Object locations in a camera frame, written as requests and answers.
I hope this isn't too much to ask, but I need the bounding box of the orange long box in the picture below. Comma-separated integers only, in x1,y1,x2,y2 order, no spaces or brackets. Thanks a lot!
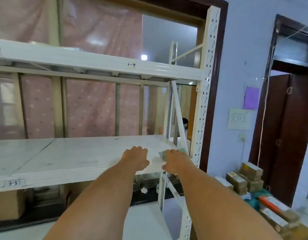
259,196,298,220

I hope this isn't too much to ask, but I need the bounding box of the green cleaning cloth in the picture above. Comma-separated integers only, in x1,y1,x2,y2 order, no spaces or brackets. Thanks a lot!
159,147,188,162

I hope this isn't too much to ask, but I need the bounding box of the purple paper note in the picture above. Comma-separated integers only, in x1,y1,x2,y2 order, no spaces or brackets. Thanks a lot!
243,86,260,110

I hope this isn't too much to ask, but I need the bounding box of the pink dotted curtain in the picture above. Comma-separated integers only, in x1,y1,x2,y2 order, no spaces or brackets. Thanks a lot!
0,0,147,139

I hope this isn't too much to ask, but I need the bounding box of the person's left hand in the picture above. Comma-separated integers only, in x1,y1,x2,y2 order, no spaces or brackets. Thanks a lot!
121,146,150,170

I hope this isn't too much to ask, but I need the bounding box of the dark brown window surround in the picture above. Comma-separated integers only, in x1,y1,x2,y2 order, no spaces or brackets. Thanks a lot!
141,0,229,173

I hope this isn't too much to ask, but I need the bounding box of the person's right forearm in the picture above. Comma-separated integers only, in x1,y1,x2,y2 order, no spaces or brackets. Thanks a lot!
173,167,284,240

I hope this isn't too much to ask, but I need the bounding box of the open brown cardboard box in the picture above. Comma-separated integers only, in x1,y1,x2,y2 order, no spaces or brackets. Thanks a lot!
66,183,94,208
0,190,27,222

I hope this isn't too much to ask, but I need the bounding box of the dark brown wooden door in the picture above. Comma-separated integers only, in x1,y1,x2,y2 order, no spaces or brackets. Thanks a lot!
250,14,308,207

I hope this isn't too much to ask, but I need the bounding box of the small cardboard box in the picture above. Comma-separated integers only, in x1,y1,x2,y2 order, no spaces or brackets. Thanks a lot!
240,162,264,179
226,172,248,195
246,178,264,194

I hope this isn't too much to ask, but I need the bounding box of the green plastic bag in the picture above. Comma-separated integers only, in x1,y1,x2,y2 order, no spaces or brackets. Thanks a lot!
245,190,269,210

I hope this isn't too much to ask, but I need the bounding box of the white hanging rope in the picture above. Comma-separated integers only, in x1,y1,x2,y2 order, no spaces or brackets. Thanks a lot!
258,21,281,163

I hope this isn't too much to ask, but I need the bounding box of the person's left forearm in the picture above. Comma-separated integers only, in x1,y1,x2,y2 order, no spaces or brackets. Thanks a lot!
43,161,144,240

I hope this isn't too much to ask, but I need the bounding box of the metal sliding window frame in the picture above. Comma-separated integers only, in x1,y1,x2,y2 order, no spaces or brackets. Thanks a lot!
0,0,202,148

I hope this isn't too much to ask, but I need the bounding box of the white metal shelving rack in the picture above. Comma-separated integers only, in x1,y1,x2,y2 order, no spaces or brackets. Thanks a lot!
0,6,221,240

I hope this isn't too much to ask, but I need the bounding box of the person's right hand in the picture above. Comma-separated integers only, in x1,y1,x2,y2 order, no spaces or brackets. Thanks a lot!
162,149,194,174

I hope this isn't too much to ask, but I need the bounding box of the white paper sign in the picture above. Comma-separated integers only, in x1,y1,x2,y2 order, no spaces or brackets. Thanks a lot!
228,108,251,130

